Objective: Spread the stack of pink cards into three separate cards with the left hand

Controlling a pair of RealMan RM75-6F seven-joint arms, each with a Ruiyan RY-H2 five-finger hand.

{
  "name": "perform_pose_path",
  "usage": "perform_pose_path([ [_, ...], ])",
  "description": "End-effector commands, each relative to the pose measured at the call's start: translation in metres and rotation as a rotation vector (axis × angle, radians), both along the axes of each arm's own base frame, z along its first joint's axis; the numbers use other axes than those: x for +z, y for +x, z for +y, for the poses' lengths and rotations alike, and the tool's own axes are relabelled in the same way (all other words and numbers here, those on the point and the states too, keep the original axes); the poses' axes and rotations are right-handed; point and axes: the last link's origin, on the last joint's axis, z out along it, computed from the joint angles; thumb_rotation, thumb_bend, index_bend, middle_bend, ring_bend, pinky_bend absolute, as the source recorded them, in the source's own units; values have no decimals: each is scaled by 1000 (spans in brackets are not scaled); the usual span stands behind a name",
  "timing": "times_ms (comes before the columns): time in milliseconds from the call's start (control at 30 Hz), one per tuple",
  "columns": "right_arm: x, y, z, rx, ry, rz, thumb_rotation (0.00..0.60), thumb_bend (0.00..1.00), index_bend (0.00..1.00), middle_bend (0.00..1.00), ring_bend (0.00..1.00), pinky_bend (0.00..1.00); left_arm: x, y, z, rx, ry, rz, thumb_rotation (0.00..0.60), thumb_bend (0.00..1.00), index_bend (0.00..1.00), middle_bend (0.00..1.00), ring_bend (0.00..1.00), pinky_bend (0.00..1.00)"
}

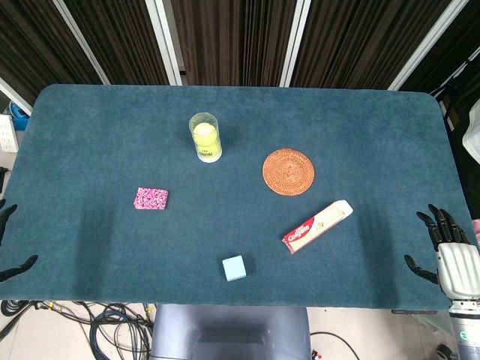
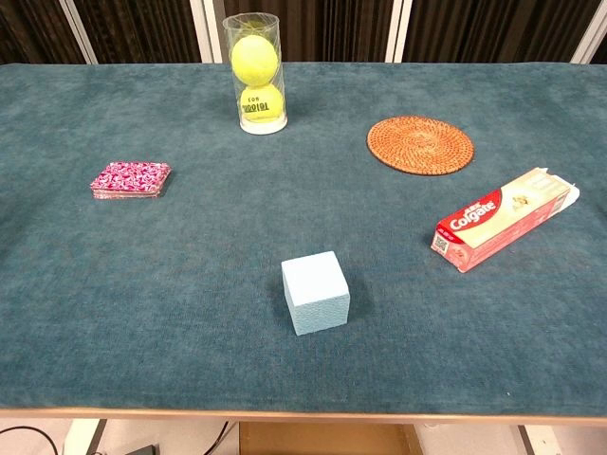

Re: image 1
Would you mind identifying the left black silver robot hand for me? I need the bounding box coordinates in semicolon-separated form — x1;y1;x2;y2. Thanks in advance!
0;204;39;283

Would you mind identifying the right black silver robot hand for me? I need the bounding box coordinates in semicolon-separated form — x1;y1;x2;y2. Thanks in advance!
403;204;480;301

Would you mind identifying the pink speckled sponge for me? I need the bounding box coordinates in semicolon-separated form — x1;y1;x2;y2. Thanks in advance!
133;187;170;211

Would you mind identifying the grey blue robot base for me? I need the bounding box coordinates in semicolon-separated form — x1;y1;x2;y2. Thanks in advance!
149;303;312;360

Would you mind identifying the white power strip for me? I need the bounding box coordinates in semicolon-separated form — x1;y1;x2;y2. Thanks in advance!
0;114;20;153

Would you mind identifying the blue plastic item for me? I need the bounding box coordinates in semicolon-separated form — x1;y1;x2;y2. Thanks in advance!
9;103;31;129

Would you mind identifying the white plastic bag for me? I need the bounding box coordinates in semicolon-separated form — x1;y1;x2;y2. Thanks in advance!
461;107;480;167

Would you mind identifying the red white Colgate toothpaste box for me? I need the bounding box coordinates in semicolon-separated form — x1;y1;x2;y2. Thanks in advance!
282;199;354;255

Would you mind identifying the black equipment stand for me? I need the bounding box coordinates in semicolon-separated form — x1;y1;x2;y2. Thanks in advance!
434;55;480;132

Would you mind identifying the round woven orange coaster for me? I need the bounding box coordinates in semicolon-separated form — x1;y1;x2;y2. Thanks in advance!
262;148;316;197

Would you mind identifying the clear cup with yellow insert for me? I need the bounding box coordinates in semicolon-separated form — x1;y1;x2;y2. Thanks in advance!
188;111;223;164

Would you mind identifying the teal table mat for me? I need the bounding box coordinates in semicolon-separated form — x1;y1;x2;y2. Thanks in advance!
0;82;474;311

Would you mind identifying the light blue cube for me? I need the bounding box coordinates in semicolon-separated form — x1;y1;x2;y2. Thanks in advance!
221;254;248;282

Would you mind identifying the dark brown pleated curtain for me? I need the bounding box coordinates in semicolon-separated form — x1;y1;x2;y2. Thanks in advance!
0;0;480;110

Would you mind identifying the thin black floor cable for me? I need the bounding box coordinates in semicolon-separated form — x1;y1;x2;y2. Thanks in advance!
310;331;362;360

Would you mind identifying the black floor cable bundle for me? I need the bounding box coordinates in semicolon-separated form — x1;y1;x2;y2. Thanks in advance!
0;298;155;360

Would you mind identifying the white frame post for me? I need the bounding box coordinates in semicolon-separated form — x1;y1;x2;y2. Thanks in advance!
388;0;470;91
52;0;110;85
280;0;311;88
145;0;183;86

